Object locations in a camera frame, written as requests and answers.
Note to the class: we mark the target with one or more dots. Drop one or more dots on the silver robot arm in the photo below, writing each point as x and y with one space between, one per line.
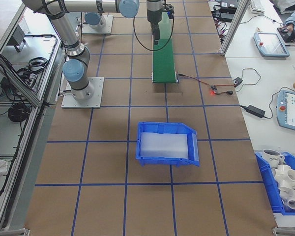
93 18
64 29

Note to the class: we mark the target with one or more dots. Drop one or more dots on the hand of blue-sleeved person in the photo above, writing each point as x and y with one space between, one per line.
288 27

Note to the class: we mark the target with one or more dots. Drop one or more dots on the green conveyor belt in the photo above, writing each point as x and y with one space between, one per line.
163 64

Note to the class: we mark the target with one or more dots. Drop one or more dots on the power strip with plugs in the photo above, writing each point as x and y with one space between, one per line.
221 32

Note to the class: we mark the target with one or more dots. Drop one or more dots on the large black power adapter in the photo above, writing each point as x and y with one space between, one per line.
226 16

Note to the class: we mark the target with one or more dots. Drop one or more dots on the black box with label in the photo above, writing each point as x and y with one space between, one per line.
229 3

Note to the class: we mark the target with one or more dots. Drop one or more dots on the small controller circuit board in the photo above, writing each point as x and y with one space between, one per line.
213 88

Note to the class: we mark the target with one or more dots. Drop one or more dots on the black barrel jack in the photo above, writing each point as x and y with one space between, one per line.
229 92

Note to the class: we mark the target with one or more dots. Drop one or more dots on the white keyboard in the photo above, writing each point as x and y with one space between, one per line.
256 6

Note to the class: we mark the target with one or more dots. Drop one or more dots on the white foam pad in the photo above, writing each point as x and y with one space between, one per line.
162 145

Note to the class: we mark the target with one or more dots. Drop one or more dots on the blue grey teach pendant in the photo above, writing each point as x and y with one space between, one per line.
271 44
292 110

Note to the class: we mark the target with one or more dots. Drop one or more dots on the blue storage bin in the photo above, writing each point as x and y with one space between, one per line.
167 161

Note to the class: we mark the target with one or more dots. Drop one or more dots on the black handheld device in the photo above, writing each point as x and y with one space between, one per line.
284 34

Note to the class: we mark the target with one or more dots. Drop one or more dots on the white power strip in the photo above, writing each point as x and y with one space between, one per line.
32 81

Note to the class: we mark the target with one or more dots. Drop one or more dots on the white plastic bag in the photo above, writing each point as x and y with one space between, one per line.
288 5

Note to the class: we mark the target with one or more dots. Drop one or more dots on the grey metal box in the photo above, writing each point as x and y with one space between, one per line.
16 37

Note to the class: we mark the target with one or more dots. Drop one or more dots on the white mug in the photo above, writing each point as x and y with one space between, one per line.
270 158

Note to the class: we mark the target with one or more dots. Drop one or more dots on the large blue parts bin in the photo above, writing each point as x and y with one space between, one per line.
265 184

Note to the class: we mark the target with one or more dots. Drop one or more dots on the white PVC cross fitting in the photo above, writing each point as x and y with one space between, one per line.
282 174

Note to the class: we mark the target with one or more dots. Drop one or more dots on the white PVC pipe fitting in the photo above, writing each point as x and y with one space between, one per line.
291 201

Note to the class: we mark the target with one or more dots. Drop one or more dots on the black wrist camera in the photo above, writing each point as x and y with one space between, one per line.
169 11

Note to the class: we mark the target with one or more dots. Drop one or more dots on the white square base plate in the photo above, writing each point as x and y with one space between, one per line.
98 93
108 24

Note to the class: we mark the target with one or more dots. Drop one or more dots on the aluminium profile post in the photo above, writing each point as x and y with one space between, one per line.
232 27

